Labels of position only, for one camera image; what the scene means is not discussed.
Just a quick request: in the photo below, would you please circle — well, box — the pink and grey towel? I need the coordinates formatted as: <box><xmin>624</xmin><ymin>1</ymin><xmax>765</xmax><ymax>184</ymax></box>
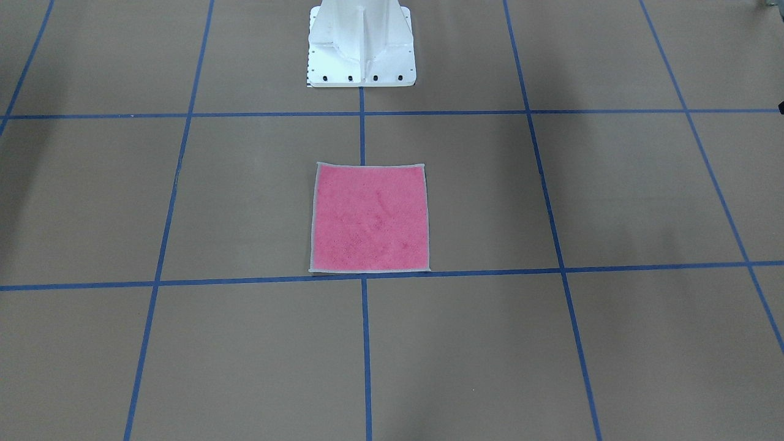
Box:
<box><xmin>309</xmin><ymin>162</ymin><xmax>431</xmax><ymax>274</ymax></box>

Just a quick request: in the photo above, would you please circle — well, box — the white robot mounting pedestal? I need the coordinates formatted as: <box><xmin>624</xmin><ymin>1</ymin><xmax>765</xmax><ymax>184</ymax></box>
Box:
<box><xmin>306</xmin><ymin>1</ymin><xmax>417</xmax><ymax>88</ymax></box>

